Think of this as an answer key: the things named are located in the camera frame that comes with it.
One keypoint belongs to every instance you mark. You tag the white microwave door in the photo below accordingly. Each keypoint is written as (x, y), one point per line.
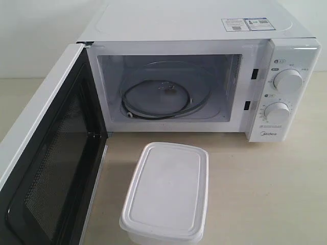
(52, 156)

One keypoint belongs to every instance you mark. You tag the white plastic lidded container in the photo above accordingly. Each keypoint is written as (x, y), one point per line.
(166, 202)

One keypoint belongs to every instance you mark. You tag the lower white timer knob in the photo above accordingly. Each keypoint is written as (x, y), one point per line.
(277, 113)

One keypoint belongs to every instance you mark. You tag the printed paper instruction sheet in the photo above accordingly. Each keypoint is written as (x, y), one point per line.
(247, 24)

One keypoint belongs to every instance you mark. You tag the glass turntable plate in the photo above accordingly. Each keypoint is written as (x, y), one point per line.
(165, 89)

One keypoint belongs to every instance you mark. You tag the white microwave oven body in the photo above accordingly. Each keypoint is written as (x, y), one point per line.
(127, 35)

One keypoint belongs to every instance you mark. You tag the upper white power knob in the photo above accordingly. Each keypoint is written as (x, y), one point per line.
(288, 81)

